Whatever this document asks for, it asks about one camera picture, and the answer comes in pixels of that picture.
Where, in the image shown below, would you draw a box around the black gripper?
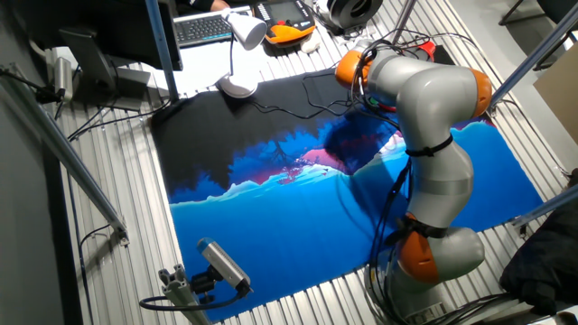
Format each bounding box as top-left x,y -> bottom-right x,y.
359,85 -> 394,109

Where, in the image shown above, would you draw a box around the dark sleeved forearm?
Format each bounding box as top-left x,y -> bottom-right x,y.
175,0 -> 216,14

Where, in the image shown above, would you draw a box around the white desk lamp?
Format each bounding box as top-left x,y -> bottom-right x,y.
215,7 -> 268,99

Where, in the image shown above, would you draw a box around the landscape print desk mat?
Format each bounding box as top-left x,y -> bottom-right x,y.
149,67 -> 545,322

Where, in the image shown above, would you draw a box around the white desk sheet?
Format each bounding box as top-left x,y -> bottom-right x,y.
148,38 -> 272,98

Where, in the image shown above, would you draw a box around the red emergency stop box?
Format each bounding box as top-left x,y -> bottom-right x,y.
414,39 -> 456,68

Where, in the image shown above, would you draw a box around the silver metal pole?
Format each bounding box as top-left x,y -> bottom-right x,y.
391,0 -> 417,45

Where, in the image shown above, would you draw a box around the orange grey teach pendant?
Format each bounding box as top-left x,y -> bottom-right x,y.
253,0 -> 317,46

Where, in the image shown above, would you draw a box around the black computer keyboard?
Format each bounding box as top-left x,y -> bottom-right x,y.
173,9 -> 252,49

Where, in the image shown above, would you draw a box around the brown cardboard sheet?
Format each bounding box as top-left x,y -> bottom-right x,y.
532,53 -> 578,145

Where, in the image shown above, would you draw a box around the black chair legs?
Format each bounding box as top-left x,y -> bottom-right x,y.
499,0 -> 578,71

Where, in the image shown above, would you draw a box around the black fabric bag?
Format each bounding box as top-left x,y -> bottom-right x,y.
499,169 -> 578,317

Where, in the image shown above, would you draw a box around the black computer monitor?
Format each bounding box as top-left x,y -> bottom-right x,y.
13,0 -> 184,112

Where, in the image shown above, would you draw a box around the short aluminium profile stub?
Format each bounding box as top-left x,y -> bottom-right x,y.
157,264 -> 211,325

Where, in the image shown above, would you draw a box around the thin black cable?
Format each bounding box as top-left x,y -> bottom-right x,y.
250,99 -> 358,121
301,67 -> 362,112

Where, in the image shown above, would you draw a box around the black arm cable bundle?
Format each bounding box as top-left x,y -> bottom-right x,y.
366,157 -> 415,325

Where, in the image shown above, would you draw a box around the blue aluminium frame beam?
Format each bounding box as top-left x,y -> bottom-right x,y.
489,2 -> 578,109
509,184 -> 578,228

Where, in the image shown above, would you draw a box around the blue aluminium frame post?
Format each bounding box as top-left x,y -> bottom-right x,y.
144,0 -> 181,103

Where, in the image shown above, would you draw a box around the silver camera blue cap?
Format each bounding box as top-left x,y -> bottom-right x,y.
197,237 -> 253,293

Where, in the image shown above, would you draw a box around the black camera ball mount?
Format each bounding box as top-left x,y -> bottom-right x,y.
189,265 -> 219,304

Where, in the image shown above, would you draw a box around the black floor cable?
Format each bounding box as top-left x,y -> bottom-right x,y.
67,99 -> 173,142

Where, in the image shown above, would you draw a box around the black camera cable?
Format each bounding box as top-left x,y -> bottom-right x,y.
138,283 -> 252,312

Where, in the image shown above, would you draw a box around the small silver camera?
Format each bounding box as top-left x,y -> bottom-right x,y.
52,56 -> 74,103

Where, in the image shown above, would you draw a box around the grey aluminium frame beam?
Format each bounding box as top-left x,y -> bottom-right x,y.
0,62 -> 131,247

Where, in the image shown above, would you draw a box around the black plug cable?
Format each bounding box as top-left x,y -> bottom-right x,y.
0,67 -> 63,104

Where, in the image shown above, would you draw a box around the thin dark floor cable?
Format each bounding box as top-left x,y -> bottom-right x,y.
66,175 -> 113,325

